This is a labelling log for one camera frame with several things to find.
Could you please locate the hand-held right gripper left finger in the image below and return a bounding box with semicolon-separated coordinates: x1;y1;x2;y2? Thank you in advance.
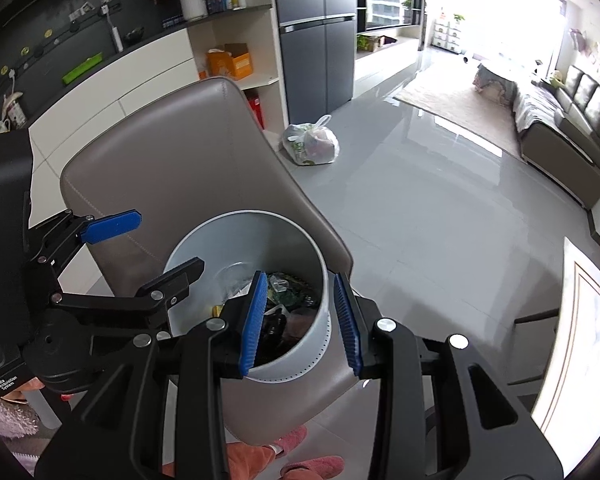
34;271;269;480

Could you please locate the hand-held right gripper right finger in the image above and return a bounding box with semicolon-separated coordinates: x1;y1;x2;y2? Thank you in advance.
333;271;565;480

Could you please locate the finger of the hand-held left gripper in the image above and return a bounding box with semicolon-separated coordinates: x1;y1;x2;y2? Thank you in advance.
52;256;205;333
25;209;143;286

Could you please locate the black plastic bag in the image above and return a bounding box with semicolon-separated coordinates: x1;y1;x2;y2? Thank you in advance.
259;305;295;357

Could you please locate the green yellow wrapper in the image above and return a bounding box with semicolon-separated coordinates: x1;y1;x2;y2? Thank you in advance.
267;272;318;308

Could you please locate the white round waste bin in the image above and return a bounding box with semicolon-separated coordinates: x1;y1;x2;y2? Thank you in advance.
162;211;333;385

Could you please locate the person's left forearm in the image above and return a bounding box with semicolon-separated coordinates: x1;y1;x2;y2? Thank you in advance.
0;375;43;466

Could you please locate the person's left hand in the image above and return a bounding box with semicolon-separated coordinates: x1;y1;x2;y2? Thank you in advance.
2;379;46;403

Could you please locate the beige dining chair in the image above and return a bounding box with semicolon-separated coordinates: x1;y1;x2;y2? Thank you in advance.
514;307;565;386
60;76;361;443

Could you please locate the pink slipper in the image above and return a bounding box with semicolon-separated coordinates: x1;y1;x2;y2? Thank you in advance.
280;455;345;478
262;425;308;456

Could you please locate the white sideboard cabinet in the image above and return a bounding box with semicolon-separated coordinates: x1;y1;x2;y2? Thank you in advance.
27;4;288;271

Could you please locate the patterned white jar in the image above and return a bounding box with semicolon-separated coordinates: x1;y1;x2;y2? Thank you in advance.
2;92;28;128

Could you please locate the green rectangular tray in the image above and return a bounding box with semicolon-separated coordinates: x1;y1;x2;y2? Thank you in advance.
62;52;104;86

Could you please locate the white plastic shopping bag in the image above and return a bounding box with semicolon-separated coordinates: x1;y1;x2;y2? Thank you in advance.
281;115;341;166

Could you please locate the orange cardboard box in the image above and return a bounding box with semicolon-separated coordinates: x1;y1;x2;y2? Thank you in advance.
207;42;255;81

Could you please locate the white ribbed vase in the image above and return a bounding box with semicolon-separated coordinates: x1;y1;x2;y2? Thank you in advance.
180;0;208;22

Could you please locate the beige rug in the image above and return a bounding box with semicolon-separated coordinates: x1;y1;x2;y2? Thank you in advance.
392;62;525;161

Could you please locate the dark grey refrigerator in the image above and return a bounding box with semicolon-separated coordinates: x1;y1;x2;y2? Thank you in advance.
272;0;357;121

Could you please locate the coffee table with cloth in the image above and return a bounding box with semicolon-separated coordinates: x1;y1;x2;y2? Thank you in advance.
474;62;518;106

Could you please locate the grey leather sofa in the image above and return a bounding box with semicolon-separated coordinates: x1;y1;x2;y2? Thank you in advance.
512;65;600;211

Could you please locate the white drawer cabinet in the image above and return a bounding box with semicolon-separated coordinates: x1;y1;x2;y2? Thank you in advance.
432;20;463;53

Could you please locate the television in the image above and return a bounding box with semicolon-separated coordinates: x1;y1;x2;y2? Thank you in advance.
367;0;415;28

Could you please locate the wall garland decoration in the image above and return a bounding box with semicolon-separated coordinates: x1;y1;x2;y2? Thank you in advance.
570;27;600;73

